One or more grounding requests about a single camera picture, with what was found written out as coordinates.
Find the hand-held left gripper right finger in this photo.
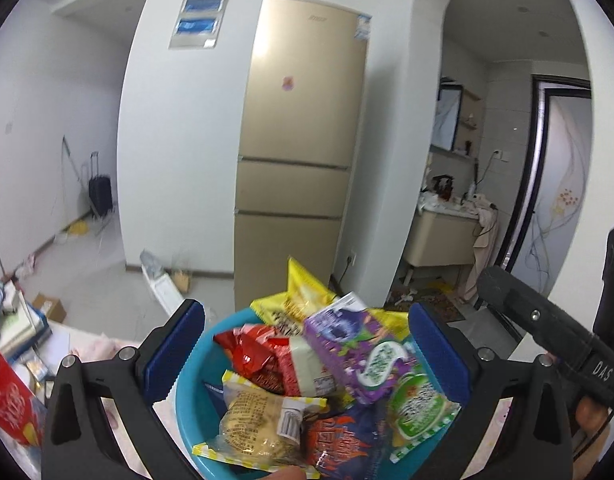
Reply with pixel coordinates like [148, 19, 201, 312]
[408, 301, 574, 480]

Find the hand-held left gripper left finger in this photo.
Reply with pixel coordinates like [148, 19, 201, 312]
[39, 298, 206, 480]

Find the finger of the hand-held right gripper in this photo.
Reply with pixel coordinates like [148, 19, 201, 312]
[476, 265, 596, 362]

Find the green white snack packet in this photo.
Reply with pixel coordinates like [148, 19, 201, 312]
[386, 341, 462, 465]

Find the blue plastic basin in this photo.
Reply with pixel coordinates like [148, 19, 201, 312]
[174, 307, 463, 480]

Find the purple snack bag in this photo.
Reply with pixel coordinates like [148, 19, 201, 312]
[303, 305, 422, 407]

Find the clear bread packet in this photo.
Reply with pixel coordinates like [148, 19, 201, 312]
[192, 370, 329, 467]

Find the dark flame print snack packet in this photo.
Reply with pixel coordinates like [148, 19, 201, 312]
[301, 402, 390, 478]

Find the yellow cartoon print snack packet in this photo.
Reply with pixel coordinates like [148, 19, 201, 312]
[250, 257, 339, 337]

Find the white red snack packet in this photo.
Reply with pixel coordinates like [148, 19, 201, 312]
[276, 335, 339, 397]

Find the person's right hand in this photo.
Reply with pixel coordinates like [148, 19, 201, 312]
[576, 393, 614, 434]

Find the person's left hand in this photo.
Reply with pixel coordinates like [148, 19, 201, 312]
[264, 465, 309, 480]

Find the patterned floor rug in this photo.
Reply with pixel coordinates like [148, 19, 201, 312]
[386, 281, 465, 323]

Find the white long box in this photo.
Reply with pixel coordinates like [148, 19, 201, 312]
[139, 249, 186, 317]

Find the hanging towel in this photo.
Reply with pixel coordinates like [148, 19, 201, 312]
[471, 206, 501, 277]

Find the beige vanity cabinet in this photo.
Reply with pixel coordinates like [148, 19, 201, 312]
[403, 209, 482, 282]

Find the black framed sliding door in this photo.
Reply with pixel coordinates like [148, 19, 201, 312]
[504, 74, 594, 306]

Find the cardboard box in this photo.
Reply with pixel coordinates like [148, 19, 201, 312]
[32, 292, 68, 324]

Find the stack of books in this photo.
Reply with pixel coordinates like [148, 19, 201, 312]
[0, 265, 54, 363]

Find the red drink bottle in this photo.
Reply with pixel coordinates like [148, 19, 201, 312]
[0, 344, 48, 450]

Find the dark suitcase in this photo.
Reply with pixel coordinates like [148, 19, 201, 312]
[88, 151, 114, 220]

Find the gold refrigerator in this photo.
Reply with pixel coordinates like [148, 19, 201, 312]
[233, 0, 374, 313]

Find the wall mirror cabinet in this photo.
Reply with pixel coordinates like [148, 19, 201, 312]
[431, 81, 464, 154]

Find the wall electrical panel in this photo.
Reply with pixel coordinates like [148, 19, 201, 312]
[167, 0, 233, 52]

